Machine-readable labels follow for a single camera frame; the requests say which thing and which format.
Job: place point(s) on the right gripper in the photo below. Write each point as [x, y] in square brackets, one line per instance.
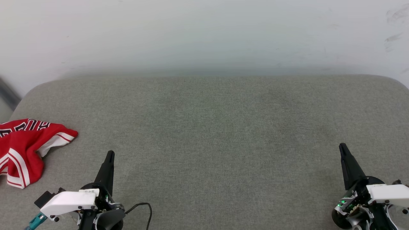
[358, 210]

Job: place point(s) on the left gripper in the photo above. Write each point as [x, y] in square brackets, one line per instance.
[110, 214]

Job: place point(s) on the red and white basketball jersey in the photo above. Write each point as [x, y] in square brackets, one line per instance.
[22, 148]

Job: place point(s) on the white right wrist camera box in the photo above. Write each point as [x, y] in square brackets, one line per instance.
[389, 193]

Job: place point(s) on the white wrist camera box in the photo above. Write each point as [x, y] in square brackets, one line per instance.
[389, 193]
[68, 200]

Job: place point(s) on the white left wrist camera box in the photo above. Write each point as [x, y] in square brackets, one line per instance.
[68, 200]

